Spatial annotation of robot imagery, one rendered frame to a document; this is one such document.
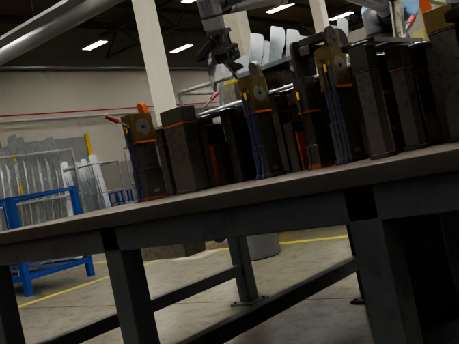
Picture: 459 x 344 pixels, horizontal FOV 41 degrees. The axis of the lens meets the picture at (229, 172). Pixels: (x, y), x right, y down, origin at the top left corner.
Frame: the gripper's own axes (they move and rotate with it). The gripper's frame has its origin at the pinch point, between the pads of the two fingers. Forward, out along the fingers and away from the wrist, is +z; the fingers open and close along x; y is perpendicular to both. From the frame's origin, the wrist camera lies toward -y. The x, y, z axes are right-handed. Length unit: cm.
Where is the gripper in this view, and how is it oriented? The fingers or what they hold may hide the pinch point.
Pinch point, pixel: (225, 85)
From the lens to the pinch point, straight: 220.8
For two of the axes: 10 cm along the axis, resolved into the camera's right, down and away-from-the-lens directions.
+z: 2.5, 9.0, 3.4
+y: 8.1, 0.0, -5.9
